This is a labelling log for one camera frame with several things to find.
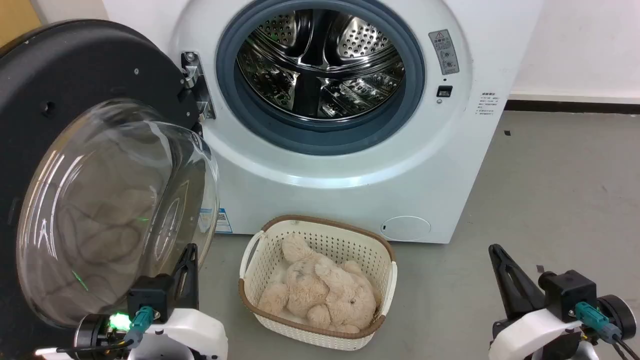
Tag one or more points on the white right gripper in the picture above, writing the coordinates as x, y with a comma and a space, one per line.
535, 335

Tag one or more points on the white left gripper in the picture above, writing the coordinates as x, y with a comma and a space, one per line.
190, 332

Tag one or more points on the black washer door glass bowl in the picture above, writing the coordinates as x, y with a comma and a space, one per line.
75, 65

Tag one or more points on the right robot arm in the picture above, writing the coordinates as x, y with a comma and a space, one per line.
620, 312

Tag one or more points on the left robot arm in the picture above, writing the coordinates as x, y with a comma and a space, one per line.
92, 332

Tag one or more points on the white front-load washing machine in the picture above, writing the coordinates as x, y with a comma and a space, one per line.
350, 190

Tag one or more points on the black door latch slot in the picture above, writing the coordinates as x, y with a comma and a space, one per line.
444, 91

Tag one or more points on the metal washer door hinge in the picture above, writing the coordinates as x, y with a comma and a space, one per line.
193, 75

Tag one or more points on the blue white energy label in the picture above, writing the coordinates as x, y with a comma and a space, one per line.
224, 223

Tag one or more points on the round white filter cover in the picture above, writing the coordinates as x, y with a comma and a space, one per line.
406, 228

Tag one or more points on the beige plush toy animal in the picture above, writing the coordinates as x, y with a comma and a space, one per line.
320, 292

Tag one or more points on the white laundry basket brown rim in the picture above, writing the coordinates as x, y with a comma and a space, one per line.
345, 246

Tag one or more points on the grey warning sticker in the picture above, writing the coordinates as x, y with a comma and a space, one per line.
444, 52

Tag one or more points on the steel perforated washer drum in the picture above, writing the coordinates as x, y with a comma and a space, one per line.
320, 65

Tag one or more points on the yellow wooden panel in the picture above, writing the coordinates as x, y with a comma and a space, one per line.
15, 17

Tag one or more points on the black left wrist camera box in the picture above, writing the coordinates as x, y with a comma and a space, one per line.
150, 295

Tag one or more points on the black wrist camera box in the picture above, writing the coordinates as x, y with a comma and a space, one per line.
567, 292
150, 295

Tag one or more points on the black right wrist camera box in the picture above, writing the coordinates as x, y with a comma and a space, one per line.
567, 292

